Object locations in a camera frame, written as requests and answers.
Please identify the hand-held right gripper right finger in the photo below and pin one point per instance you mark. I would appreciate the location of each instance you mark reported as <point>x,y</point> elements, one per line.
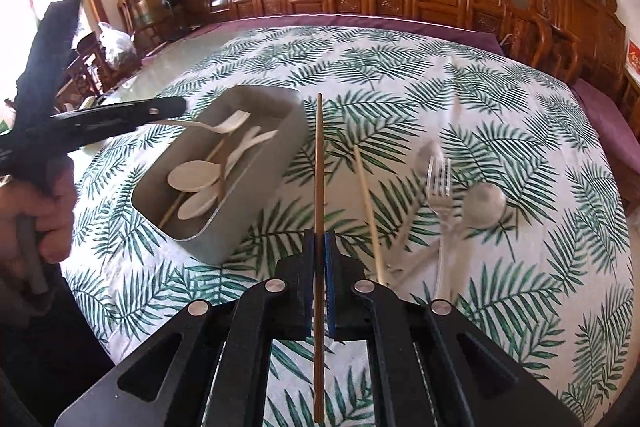
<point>345,302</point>

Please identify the red gift box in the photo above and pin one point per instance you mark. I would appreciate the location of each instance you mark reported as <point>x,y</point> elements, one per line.
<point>634,59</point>

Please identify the white plastic bag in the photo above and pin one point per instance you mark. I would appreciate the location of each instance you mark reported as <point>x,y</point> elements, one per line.
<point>117,44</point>

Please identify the leaf print tablecloth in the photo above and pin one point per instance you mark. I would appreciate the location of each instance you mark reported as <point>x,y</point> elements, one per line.
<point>500,307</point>

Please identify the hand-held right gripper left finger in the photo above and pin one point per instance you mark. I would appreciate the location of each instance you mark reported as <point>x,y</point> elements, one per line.
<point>295,292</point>

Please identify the purple armchair cushion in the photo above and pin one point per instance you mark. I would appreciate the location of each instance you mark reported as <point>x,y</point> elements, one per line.
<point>610,122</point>

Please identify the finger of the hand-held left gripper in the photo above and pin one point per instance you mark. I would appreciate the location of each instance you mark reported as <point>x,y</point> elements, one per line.
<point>50,52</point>
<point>125,116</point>

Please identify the clear plastic fork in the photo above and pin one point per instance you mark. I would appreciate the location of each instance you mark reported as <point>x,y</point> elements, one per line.
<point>440,192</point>

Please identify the white plastic spoon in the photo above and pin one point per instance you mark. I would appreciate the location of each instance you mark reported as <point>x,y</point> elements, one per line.
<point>192,175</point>
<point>200,205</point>

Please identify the carved wooden armchair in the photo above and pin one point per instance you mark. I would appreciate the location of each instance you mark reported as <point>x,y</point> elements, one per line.
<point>580,7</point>

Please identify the dark wooden chair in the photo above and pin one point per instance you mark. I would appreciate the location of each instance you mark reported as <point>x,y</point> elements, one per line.
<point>95,67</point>

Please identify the purple sofa cushion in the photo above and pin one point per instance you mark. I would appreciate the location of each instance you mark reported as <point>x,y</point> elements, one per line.
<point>300,21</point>

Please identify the grey rectangular container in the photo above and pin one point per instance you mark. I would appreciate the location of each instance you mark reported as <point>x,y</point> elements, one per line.
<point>250,217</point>

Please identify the dark wooden cabinet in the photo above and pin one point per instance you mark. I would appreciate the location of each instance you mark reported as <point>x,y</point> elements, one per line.
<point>155,2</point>

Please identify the person's left forearm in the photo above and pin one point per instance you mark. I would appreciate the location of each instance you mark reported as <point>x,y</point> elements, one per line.
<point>45,342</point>

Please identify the person's left hand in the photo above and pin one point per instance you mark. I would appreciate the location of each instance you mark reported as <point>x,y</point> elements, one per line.
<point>55,222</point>

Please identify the white plastic fork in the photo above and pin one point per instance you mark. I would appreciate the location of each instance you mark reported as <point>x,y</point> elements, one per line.
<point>232,122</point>

